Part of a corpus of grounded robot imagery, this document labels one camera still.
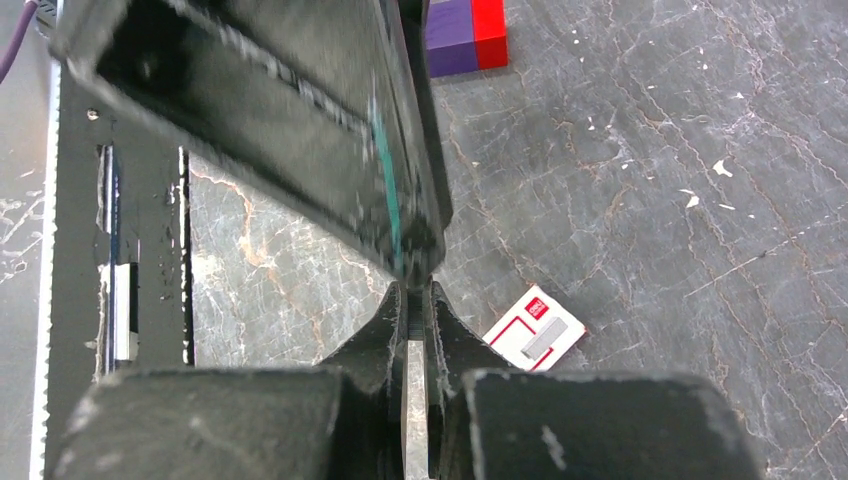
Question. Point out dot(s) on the purple red block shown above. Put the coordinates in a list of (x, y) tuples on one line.
[(465, 36)]

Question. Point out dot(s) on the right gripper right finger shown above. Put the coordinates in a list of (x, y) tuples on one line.
[(487, 420)]

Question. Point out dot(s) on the staple strip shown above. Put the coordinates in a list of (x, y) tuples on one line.
[(415, 311)]

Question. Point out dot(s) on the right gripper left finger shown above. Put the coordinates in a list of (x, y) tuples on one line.
[(339, 419)]

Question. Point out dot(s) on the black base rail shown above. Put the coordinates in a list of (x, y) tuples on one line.
[(118, 200)]

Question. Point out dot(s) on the red white staple box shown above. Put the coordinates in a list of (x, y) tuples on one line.
[(536, 332)]

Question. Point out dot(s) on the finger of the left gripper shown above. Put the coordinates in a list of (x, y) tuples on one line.
[(324, 106)]

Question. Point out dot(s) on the white cable duct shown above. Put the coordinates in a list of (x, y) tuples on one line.
[(40, 414)]

